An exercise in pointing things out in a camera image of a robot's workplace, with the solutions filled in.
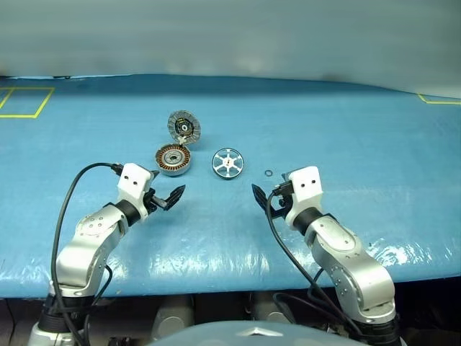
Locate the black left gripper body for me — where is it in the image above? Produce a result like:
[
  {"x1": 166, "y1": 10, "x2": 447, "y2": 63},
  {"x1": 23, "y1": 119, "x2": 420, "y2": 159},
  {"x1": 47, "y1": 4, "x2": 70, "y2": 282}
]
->
[{"x1": 143, "y1": 187, "x2": 171, "y2": 216}]

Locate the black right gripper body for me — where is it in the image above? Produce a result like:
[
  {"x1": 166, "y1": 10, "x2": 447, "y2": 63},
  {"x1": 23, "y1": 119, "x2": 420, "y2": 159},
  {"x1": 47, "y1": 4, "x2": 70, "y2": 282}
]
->
[{"x1": 268, "y1": 179, "x2": 295, "y2": 220}]

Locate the silver spoked rotor cap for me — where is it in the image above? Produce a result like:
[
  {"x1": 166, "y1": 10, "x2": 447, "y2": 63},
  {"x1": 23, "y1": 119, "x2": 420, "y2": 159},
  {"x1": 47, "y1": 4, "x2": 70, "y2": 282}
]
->
[{"x1": 211, "y1": 146, "x2": 246, "y2": 179}]

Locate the motor stator with copper windings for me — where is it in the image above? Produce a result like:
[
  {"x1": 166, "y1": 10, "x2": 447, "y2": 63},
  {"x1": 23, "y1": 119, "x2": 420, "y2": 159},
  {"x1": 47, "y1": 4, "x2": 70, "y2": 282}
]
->
[{"x1": 155, "y1": 143, "x2": 192, "y2": 178}]

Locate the grey finned motor cover disc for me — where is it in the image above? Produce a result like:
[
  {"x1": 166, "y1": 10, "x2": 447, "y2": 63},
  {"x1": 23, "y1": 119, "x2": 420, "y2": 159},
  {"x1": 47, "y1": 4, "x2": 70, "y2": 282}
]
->
[{"x1": 167, "y1": 109, "x2": 202, "y2": 146}]

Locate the blue plastic table cover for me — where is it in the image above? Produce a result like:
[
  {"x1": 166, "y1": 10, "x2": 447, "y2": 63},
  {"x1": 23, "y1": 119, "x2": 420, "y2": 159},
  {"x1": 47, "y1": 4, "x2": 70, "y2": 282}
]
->
[{"x1": 0, "y1": 74, "x2": 461, "y2": 299}]

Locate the grey rounded shape under table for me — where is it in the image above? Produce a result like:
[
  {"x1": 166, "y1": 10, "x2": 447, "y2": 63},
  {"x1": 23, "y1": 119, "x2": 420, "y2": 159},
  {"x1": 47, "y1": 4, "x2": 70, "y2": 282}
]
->
[
  {"x1": 251, "y1": 291, "x2": 290, "y2": 322},
  {"x1": 153, "y1": 294, "x2": 196, "y2": 340}
]

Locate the grey robot torso with emblem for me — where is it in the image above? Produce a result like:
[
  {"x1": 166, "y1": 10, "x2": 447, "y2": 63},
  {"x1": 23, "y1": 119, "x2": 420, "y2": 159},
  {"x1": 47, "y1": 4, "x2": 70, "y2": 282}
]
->
[{"x1": 149, "y1": 319, "x2": 349, "y2": 346}]

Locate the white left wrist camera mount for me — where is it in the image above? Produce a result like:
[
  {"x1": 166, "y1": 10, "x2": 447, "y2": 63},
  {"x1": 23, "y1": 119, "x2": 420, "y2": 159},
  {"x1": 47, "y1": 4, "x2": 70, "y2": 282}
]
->
[{"x1": 117, "y1": 162, "x2": 153, "y2": 223}]

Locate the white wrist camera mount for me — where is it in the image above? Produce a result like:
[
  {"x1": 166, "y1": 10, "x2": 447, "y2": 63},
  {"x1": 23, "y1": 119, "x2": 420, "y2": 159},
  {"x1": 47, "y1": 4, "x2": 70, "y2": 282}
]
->
[
  {"x1": 117, "y1": 162, "x2": 153, "y2": 223},
  {"x1": 285, "y1": 166, "x2": 323, "y2": 231}
]

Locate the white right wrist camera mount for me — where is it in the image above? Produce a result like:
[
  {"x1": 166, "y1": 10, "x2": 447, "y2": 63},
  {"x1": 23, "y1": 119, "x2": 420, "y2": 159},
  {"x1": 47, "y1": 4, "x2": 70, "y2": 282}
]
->
[{"x1": 285, "y1": 166, "x2": 323, "y2": 231}]

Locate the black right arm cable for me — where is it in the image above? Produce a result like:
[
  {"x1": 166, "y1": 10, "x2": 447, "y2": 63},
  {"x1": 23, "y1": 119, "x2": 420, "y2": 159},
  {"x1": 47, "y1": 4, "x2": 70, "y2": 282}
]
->
[{"x1": 266, "y1": 182, "x2": 363, "y2": 338}]

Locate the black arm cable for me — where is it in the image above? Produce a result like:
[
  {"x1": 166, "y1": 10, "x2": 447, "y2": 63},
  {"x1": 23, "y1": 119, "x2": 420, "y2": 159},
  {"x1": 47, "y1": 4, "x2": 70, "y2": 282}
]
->
[
  {"x1": 51, "y1": 162, "x2": 122, "y2": 346},
  {"x1": 266, "y1": 182, "x2": 363, "y2": 338}
]

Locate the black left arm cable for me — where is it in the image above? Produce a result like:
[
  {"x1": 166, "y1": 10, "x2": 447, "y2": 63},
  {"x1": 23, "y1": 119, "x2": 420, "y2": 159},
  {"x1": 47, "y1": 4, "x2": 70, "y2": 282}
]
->
[{"x1": 51, "y1": 162, "x2": 122, "y2": 346}]

